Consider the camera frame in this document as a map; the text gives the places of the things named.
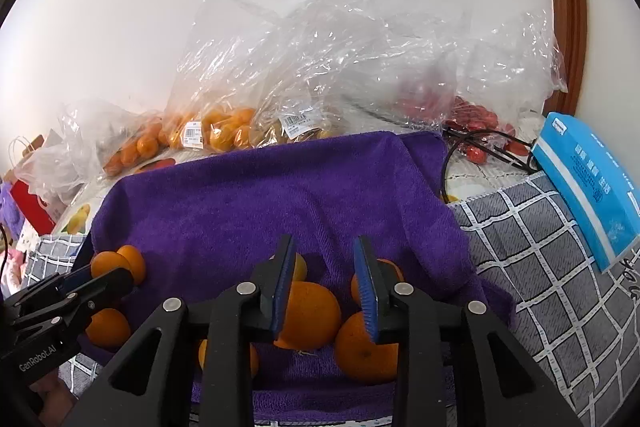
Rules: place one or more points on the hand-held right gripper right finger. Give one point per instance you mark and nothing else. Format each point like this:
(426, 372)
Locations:
(367, 292)

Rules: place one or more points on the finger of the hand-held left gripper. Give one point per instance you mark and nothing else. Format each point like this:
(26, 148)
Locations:
(105, 285)
(75, 279)

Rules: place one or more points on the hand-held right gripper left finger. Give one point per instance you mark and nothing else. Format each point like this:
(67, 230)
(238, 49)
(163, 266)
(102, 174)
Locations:
(282, 287)

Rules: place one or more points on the orange mandarin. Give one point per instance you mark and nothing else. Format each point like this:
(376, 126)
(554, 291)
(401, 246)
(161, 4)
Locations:
(135, 263)
(390, 274)
(254, 359)
(107, 264)
(355, 352)
(310, 314)
(107, 327)

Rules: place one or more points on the small yellow-green fruit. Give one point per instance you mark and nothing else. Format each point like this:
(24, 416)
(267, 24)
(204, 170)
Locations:
(300, 267)

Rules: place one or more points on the purple towel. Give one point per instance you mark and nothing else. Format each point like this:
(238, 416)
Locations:
(275, 197)

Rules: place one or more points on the person's left hand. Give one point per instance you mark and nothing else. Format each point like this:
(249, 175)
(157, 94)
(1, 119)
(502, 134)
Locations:
(50, 399)

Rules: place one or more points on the white printed pillow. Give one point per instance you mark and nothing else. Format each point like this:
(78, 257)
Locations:
(27, 239)

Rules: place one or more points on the red paper bag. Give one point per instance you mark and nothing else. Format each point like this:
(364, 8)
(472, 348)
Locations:
(30, 202)

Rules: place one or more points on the purple cloth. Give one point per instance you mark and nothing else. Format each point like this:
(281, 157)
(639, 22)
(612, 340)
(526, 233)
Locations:
(10, 207)

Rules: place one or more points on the white plastic bag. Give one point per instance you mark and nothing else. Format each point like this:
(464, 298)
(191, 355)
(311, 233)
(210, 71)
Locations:
(45, 167)

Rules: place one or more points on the clear bag of yellow fruit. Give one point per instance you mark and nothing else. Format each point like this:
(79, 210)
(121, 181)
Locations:
(295, 127)

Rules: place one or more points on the grey checked blanket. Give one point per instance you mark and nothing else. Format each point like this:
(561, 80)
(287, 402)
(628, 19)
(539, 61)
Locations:
(540, 267)

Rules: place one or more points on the labelled clear bag of oranges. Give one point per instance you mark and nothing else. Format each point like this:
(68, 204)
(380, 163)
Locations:
(220, 122)

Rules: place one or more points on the clear bag of tomatoes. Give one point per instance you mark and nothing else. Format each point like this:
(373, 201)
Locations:
(475, 107)

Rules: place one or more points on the blue tissue box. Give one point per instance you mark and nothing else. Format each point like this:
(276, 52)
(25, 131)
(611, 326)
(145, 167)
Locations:
(590, 187)

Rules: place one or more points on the brown wooden door frame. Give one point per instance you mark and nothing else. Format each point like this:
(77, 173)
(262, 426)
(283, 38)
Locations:
(565, 7)

